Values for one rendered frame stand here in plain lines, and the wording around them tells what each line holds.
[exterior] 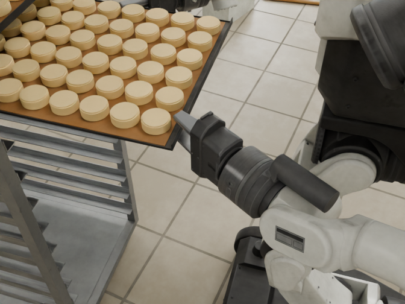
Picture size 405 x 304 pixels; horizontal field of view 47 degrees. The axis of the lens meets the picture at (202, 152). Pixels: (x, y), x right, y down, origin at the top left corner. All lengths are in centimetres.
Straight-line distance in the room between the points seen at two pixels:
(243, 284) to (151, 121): 91
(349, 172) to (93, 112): 46
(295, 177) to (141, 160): 158
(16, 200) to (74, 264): 73
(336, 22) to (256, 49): 221
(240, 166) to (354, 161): 26
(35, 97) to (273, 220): 47
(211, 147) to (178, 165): 144
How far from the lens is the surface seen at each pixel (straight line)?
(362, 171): 87
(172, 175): 210
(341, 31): 65
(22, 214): 106
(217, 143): 70
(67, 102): 84
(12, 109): 89
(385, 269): 61
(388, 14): 50
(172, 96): 82
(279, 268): 115
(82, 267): 171
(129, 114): 80
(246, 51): 283
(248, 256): 161
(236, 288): 158
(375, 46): 50
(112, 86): 86
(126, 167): 155
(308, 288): 130
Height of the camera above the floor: 159
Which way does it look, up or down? 46 degrees down
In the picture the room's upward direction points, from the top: straight up
